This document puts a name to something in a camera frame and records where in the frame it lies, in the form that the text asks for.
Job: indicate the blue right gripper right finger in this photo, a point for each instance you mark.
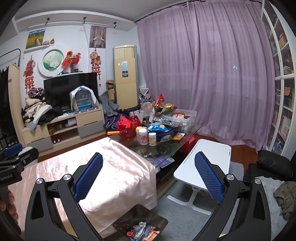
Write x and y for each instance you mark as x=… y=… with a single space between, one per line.
x=211 y=175

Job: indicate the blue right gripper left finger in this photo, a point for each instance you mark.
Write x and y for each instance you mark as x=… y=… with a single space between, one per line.
x=85 y=176

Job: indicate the orange candy tube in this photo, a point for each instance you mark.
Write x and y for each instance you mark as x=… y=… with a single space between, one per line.
x=152 y=236

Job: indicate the clear plastic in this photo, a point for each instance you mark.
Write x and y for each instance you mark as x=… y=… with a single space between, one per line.
x=142 y=230

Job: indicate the black trash bin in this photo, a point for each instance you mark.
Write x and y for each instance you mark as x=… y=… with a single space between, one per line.
x=124 y=225

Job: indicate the person's left hand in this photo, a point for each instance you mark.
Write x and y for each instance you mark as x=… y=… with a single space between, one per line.
x=10 y=206

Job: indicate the white folding lap desk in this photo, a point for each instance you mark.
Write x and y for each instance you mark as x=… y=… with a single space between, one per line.
x=217 y=153

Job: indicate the pink satin tablecloth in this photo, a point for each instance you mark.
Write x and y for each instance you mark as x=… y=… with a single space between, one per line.
x=125 y=180

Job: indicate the beige TV cabinet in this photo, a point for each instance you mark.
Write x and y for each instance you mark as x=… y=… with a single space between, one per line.
x=65 y=131

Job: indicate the glass coffee table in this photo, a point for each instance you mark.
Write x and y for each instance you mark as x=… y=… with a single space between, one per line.
x=165 y=156

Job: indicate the pile of clothes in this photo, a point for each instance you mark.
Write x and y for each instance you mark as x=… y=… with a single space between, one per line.
x=36 y=111

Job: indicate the purple bag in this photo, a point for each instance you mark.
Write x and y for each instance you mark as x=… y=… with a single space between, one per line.
x=111 y=122

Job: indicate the red plastic basket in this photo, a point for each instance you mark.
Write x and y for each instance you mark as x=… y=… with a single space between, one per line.
x=127 y=126

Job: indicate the clear plastic storage box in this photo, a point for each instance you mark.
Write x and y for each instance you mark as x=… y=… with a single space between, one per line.
x=186 y=119

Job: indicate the blue cookie tin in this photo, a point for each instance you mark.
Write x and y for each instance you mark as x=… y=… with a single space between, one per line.
x=164 y=136

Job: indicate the yellow lid white bottle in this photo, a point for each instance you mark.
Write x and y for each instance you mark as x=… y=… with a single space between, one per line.
x=137 y=132

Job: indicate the pink label white bottle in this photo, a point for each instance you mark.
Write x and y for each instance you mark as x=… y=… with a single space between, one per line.
x=143 y=136

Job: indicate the small white supplement bottle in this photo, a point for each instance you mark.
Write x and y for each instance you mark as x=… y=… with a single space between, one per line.
x=152 y=138

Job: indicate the blue chip bag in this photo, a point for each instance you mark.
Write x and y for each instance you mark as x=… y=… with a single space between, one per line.
x=157 y=128

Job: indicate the blue bird cage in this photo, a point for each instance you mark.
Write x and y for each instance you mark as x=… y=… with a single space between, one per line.
x=82 y=98

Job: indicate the black flat television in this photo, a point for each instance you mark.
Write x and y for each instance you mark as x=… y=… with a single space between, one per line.
x=57 y=89

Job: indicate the cardboard box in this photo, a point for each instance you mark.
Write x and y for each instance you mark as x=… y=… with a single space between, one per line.
x=110 y=87

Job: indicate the red hanging doll ornament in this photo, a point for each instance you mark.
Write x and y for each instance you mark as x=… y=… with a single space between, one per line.
x=95 y=63

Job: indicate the red flags sunflower vase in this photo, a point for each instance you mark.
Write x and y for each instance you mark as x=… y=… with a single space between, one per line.
x=71 y=59

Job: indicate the purple curtain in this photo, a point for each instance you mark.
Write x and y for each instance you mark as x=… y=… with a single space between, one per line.
x=213 y=57

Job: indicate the beige standing air conditioner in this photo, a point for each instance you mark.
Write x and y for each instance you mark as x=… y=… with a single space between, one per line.
x=125 y=76

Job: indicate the landscape painting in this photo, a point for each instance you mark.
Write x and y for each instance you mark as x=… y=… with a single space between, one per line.
x=35 y=38

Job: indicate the white bookshelf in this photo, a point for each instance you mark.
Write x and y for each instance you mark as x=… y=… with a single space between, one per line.
x=281 y=138

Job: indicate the orange handle tool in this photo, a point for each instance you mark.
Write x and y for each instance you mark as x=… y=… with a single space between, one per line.
x=113 y=133

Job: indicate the red fish wall ornament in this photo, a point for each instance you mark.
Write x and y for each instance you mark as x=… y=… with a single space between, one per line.
x=28 y=75

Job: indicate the round lotus wall picture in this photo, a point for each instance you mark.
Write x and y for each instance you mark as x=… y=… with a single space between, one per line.
x=50 y=64

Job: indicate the wall poster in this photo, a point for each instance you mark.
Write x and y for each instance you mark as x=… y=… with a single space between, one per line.
x=97 y=37

